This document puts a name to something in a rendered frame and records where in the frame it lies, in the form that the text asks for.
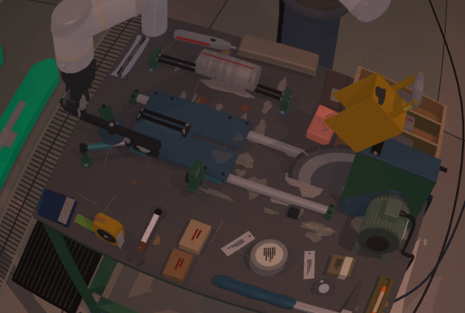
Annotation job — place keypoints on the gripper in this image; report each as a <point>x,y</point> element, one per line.
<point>78,78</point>

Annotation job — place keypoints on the black stop arm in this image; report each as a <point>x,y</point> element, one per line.
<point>120,129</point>

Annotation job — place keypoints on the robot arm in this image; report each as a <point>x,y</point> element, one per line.
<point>105,3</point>

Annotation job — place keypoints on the black cradle rods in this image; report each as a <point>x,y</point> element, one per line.
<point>163,122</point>

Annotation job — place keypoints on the blue saw carriage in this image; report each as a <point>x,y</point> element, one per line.
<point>214,127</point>

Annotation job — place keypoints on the green carriage clamp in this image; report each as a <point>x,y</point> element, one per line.
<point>196,178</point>

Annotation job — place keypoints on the grey saw blade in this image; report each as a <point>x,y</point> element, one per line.
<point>316,171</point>

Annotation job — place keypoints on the blue and green saw housing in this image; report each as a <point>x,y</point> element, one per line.
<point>392,178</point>

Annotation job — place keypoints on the blue pivot disc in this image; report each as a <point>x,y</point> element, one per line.
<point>105,135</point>

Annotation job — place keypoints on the teal lever with black knob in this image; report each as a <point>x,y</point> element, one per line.
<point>98,146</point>

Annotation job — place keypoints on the green machine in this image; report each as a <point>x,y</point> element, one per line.
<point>25,116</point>

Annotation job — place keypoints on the grey steel ruler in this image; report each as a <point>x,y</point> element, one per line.
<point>129,57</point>

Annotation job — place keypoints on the grey floor drain grate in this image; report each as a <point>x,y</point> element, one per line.
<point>40,167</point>

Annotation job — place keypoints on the blue and grey sponge block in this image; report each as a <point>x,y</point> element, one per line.
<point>56,206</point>

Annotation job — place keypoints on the white bottle with brown cap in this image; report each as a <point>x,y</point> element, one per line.
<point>154,13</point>

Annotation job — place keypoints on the yellow tape measure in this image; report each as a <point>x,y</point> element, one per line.
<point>107,229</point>

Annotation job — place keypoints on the grey knife with red stripe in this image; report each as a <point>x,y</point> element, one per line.
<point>198,39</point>

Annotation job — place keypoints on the black ribbed panel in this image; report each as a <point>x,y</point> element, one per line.
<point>51,265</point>

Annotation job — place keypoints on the grey stone chip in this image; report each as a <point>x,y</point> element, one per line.
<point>245,160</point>
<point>307,187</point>
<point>318,229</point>

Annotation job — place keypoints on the tan cardboard box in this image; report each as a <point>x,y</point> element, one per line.
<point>195,236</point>

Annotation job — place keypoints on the orange brown cardboard box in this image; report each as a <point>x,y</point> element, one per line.
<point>178,264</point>

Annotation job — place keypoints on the long tan block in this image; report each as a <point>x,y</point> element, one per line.
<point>278,54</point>

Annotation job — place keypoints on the white paper tag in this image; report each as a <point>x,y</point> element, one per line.
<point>309,264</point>
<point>238,243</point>

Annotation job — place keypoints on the small black cube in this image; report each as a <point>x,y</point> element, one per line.
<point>293,212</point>

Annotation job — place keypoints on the pink speckled block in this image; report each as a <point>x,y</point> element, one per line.
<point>319,127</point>

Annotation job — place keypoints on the dark blue drum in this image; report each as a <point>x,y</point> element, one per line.
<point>309,25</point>

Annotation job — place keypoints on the grey round tin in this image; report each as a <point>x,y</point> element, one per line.
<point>269,256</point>

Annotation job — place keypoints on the dark brown flat box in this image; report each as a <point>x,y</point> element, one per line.
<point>336,85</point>

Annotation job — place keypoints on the small grey round disc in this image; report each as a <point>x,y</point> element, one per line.
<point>321,288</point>

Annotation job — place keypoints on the brown and cream box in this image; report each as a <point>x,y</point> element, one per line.
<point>339,267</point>

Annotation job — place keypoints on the green electric motor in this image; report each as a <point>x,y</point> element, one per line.
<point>383,223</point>

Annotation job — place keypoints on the wooden compartment crate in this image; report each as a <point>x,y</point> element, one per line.
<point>430,123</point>

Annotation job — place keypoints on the green case with orange insert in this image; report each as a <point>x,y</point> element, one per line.
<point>379,296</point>

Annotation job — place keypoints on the green post with black knob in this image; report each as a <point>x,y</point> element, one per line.
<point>106,112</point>

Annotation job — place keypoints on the green bench frame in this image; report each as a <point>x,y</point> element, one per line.
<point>109,283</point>

